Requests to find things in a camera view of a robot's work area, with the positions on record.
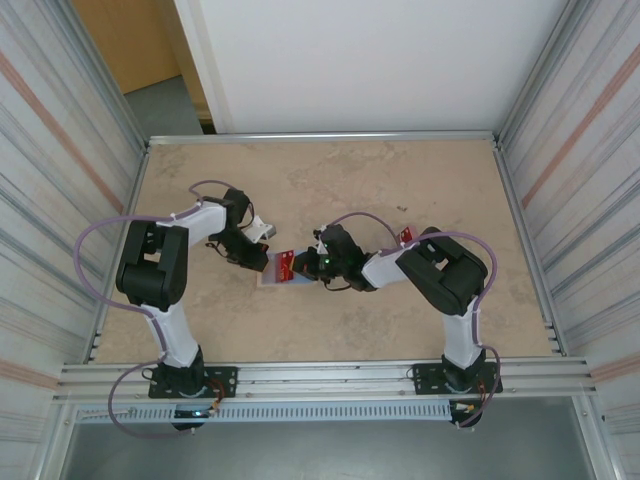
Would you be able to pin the wooden door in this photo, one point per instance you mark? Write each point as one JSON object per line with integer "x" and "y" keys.
{"x": 130, "y": 40}

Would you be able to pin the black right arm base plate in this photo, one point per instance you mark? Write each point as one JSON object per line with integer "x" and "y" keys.
{"x": 425, "y": 377}

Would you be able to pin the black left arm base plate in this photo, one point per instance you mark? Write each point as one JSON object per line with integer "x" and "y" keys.
{"x": 225, "y": 380}

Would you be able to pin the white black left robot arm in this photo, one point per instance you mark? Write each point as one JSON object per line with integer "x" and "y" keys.
{"x": 172, "y": 335}

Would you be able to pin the aluminium side rail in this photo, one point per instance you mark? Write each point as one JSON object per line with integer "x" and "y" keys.
{"x": 139, "y": 175}
{"x": 516, "y": 210}

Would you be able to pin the thin aluminium frame rail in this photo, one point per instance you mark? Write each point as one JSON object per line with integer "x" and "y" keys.
{"x": 325, "y": 136}

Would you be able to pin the wide aluminium frame rail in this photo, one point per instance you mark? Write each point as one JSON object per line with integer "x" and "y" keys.
{"x": 325, "y": 380}

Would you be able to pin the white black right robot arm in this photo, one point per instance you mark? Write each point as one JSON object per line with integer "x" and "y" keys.
{"x": 462, "y": 340}

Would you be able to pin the aluminium frame post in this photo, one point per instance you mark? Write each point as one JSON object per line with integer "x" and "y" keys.
{"x": 106, "y": 75}
{"x": 540, "y": 75}

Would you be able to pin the striped corrugated side panel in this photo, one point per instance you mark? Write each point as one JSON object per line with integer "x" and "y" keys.
{"x": 50, "y": 200}
{"x": 590, "y": 200}

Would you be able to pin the red credit card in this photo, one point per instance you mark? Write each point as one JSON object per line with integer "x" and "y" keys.
{"x": 285, "y": 267}

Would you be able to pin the beige leather card holder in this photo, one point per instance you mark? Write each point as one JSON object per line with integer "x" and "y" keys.
{"x": 270, "y": 275}

